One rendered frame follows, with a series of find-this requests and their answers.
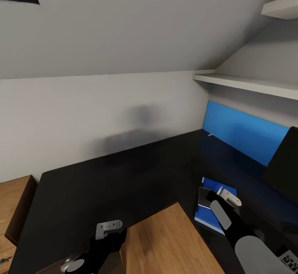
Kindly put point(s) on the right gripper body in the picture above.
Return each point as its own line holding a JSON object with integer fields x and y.
{"x": 212, "y": 196}

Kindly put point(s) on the mouse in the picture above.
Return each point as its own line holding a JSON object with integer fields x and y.
{"x": 259, "y": 233}

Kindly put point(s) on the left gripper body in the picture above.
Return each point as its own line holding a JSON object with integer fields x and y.
{"x": 107, "y": 245}

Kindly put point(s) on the pen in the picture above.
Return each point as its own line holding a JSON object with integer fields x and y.
{"x": 218, "y": 192}

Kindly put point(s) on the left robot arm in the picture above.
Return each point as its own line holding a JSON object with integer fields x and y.
{"x": 101, "y": 246}

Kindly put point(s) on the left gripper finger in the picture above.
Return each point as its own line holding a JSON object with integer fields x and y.
{"x": 123, "y": 236}

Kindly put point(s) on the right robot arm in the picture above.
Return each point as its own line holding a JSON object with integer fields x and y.
{"x": 254, "y": 256}

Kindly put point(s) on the notebook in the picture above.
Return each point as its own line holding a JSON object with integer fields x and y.
{"x": 202, "y": 201}

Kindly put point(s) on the folder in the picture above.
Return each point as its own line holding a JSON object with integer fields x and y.
{"x": 205, "y": 215}

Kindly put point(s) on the keyboard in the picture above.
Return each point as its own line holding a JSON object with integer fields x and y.
{"x": 290, "y": 260}

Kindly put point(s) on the monitor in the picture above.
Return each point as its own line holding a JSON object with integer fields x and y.
{"x": 282, "y": 171}

